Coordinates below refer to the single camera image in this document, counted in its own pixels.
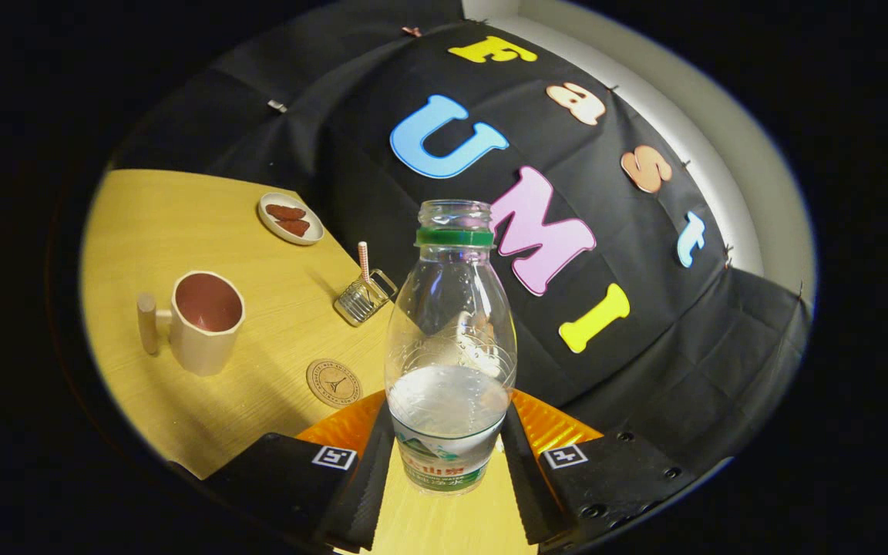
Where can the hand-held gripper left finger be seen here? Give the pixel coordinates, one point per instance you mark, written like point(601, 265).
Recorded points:
point(363, 493)

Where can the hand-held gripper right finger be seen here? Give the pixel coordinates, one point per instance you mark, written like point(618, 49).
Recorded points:
point(525, 486)

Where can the round wooden coaster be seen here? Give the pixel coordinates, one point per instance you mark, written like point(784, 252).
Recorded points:
point(334, 383)

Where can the black backdrop cloth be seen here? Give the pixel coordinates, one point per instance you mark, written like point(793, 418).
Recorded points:
point(644, 370)

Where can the clear glass mug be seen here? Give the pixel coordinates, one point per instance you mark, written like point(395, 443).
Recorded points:
point(359, 302)

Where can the white round plate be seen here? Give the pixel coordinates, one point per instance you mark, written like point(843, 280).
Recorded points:
point(317, 231)

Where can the brown food piece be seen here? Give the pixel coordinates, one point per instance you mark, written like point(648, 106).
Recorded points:
point(286, 212)
point(295, 227)

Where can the wooden table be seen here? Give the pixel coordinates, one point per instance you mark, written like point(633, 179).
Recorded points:
point(166, 223)

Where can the silver cloth clip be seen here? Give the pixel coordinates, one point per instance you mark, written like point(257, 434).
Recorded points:
point(277, 105)

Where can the pink cloth clip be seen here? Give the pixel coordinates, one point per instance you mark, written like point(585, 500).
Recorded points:
point(412, 31)

